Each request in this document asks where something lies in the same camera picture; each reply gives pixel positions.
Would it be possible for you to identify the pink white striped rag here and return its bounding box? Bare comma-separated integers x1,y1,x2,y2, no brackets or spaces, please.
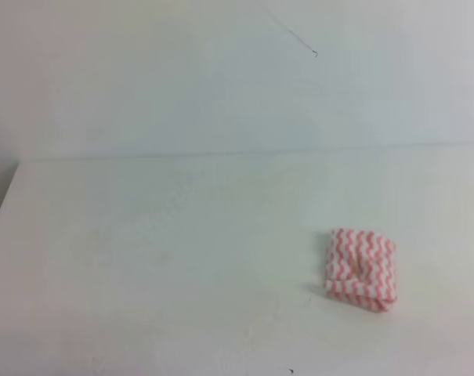
324,228,397,313

